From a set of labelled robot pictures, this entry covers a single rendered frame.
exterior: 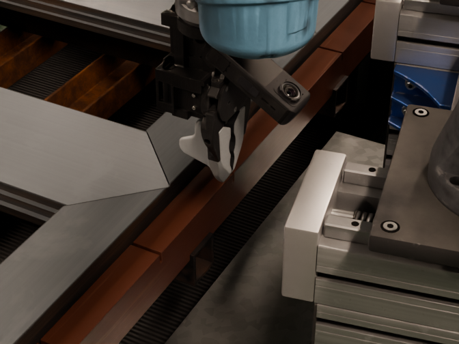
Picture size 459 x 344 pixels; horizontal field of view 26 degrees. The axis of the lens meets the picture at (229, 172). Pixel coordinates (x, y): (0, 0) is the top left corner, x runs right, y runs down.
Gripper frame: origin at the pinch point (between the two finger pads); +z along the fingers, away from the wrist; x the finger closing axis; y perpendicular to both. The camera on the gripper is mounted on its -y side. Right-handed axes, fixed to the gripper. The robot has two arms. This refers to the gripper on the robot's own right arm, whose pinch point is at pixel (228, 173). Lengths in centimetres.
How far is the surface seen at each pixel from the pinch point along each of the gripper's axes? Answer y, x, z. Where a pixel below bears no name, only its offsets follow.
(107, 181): 15.8, 2.2, 5.4
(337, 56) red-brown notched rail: 4.5, -43.9, 7.7
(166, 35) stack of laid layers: 30.1, -35.6, 6.6
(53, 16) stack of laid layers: 51, -35, 8
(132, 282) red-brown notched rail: 4.7, 14.2, 7.7
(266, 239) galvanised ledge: 2.2, -15.3, 22.3
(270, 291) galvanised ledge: -3.1, -6.0, 22.3
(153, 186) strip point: 10.3, 0.4, 5.4
